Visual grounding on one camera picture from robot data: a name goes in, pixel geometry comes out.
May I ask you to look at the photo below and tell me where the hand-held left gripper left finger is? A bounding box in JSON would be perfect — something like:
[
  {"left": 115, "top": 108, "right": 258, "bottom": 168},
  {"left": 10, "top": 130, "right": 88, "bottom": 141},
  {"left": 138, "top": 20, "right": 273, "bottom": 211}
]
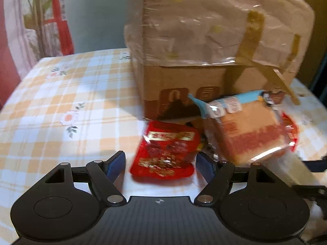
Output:
[{"left": 44, "top": 150, "right": 127, "bottom": 207}]

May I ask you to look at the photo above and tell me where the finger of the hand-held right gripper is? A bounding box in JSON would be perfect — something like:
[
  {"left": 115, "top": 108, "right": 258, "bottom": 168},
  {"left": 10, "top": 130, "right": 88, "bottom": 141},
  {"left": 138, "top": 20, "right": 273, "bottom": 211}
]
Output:
[
  {"left": 292, "top": 183, "right": 327, "bottom": 220},
  {"left": 302, "top": 154, "right": 327, "bottom": 173}
]

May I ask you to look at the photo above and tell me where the clear packet of orange cake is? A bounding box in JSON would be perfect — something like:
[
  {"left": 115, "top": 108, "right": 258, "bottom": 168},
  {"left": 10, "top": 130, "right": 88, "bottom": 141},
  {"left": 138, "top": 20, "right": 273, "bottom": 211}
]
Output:
[{"left": 188, "top": 90, "right": 299, "bottom": 165}]

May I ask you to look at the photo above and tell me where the clear plastic box liner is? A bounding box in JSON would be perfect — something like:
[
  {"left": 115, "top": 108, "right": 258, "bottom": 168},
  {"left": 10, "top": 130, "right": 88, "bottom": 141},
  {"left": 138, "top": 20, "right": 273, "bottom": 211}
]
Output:
[{"left": 124, "top": 0, "right": 315, "bottom": 69}]

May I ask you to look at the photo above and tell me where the brown cardboard box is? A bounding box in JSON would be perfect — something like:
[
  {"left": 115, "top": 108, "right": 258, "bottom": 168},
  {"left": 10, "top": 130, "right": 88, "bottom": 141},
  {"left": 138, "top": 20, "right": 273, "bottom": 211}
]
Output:
[{"left": 124, "top": 0, "right": 315, "bottom": 122}]

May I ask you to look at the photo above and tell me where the printed backdrop curtain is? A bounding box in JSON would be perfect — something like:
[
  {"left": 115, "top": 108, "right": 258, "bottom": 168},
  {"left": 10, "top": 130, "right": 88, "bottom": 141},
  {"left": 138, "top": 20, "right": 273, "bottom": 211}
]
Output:
[{"left": 0, "top": 0, "right": 75, "bottom": 85}]

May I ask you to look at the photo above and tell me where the red snack packet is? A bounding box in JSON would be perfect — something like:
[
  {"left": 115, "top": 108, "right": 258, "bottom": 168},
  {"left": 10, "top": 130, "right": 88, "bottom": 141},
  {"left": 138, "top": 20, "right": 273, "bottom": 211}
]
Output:
[{"left": 129, "top": 121, "right": 201, "bottom": 180}]

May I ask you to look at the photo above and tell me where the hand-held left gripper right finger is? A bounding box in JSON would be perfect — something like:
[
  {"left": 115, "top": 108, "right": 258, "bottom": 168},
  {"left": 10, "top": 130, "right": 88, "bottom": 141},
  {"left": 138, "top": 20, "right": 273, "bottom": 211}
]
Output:
[{"left": 194, "top": 151, "right": 279, "bottom": 207}]

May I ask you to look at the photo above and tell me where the checked floral tablecloth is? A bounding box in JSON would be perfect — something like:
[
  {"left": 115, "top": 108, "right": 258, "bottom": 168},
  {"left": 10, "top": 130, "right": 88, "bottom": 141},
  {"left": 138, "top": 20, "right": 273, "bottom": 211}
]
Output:
[{"left": 0, "top": 48, "right": 327, "bottom": 245}]

